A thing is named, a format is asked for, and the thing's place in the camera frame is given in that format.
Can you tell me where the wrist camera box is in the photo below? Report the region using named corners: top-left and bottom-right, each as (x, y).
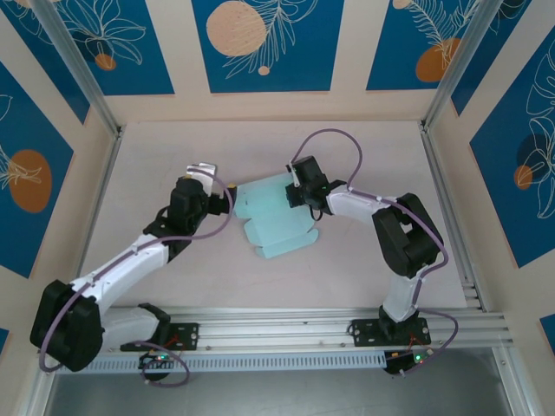
top-left (284, 162), bottom-right (303, 188)
top-left (185, 160), bottom-right (218, 196)

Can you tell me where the right controller board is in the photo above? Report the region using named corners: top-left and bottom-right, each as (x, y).
top-left (384, 348), bottom-right (435, 374)

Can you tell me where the aluminium side rail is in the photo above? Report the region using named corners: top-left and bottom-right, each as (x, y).
top-left (63, 125), bottom-right (126, 322)
top-left (419, 120), bottom-right (486, 311)

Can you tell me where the blue floral wall panel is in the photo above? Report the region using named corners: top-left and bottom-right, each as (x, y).
top-left (192, 0), bottom-right (346, 94)
top-left (0, 8), bottom-right (91, 126)
top-left (42, 0), bottom-right (176, 96)
top-left (469, 42), bottom-right (555, 270)
top-left (450, 0), bottom-right (555, 117)
top-left (0, 60), bottom-right (75, 279)
top-left (366, 0), bottom-right (482, 92)

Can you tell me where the purple cable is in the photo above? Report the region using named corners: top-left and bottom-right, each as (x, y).
top-left (291, 128), bottom-right (460, 378)
top-left (39, 166), bottom-right (238, 387)

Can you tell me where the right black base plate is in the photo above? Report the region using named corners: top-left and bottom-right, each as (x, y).
top-left (349, 318), bottom-right (433, 348)

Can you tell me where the light blue paper box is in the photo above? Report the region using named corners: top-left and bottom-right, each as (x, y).
top-left (233, 172), bottom-right (320, 260)

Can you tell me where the controller board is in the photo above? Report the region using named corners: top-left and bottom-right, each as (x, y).
top-left (138, 351), bottom-right (180, 370)
top-left (384, 348), bottom-right (435, 374)

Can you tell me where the grey metal sheet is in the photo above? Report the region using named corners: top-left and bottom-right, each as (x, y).
top-left (42, 346), bottom-right (530, 416)

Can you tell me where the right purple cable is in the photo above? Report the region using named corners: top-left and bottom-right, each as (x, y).
top-left (291, 128), bottom-right (460, 378)

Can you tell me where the left controller board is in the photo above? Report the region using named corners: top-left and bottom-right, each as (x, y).
top-left (138, 351), bottom-right (180, 370)

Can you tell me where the aluminium corner post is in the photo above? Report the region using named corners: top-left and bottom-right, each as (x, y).
top-left (422, 0), bottom-right (498, 131)
top-left (32, 0), bottom-right (127, 138)

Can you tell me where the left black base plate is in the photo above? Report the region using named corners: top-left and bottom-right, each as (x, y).
top-left (120, 322), bottom-right (200, 352)

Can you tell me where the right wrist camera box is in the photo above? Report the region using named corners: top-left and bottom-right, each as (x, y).
top-left (284, 162), bottom-right (303, 188)

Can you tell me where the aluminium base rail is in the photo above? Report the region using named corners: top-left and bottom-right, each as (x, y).
top-left (36, 306), bottom-right (517, 354)

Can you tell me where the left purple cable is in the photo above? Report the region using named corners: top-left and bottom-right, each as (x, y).
top-left (39, 166), bottom-right (238, 387)

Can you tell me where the grey slotted cable duct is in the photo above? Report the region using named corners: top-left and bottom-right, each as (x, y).
top-left (55, 351), bottom-right (389, 374)

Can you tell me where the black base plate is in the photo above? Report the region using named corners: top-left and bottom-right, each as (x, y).
top-left (120, 322), bottom-right (200, 352)
top-left (349, 318), bottom-right (433, 348)

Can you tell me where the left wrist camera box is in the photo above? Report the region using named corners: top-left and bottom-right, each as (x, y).
top-left (185, 160), bottom-right (218, 196)

